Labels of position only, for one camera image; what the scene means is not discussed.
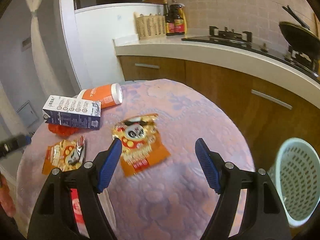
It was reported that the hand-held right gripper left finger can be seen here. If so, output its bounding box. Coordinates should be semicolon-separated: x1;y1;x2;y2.
27;138;123;240

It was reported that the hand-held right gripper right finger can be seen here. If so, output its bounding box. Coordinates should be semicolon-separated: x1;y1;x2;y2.
195;138;292;240

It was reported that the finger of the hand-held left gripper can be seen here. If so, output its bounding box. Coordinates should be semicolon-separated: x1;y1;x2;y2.
0;134;31;158

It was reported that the large orange snack packet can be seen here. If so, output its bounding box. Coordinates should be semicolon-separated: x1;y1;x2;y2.
112;114;171;178

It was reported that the light green plastic wastebasket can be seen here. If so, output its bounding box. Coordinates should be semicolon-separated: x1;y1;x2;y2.
267;137;320;228

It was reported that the small orange snack packet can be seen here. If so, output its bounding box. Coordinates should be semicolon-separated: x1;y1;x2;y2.
42;135;87;175

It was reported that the red net bag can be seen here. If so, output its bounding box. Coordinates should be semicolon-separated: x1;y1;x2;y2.
47;123;79;137

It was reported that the red cloth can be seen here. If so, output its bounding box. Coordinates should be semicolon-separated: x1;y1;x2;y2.
0;174;16;217

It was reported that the red packet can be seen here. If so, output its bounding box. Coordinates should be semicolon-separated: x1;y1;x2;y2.
69;189;87;233

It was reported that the white and blue milk carton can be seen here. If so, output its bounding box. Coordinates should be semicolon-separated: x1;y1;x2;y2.
42;95;102;130

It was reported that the orange and white cup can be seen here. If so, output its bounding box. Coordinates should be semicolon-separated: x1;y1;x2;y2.
77;83;123;109

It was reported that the wooden kitchen cabinet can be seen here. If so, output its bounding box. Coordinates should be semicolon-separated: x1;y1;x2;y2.
117;55;320;160

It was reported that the white curtain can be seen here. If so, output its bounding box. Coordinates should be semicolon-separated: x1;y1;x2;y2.
24;0;75;98

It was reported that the black gas stove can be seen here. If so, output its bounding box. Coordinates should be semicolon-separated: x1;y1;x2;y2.
181;26;320;77

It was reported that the beige utensil basket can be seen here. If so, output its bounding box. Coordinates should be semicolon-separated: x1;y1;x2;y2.
135;12;167;40

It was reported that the large dark sauce bottle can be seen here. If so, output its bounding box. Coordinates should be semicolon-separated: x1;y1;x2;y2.
170;0;188;36

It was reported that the slim dark sauce bottle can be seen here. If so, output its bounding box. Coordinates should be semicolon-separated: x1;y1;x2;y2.
163;0;173;36

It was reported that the black frying pan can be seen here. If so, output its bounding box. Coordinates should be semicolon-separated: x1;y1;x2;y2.
279;21;320;58

